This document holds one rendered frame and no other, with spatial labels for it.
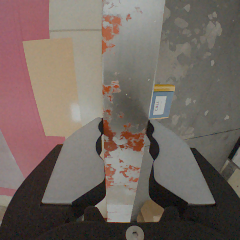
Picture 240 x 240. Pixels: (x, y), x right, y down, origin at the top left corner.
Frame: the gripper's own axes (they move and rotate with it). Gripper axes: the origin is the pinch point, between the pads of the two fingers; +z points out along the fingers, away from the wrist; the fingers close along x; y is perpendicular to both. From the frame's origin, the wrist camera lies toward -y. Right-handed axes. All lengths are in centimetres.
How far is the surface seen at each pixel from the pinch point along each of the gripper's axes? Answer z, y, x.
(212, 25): 157, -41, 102
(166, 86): 35.4, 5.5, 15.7
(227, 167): 195, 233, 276
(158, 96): 32.6, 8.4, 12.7
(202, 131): 168, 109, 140
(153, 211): 124, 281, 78
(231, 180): 171, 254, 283
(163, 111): 33.4, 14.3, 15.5
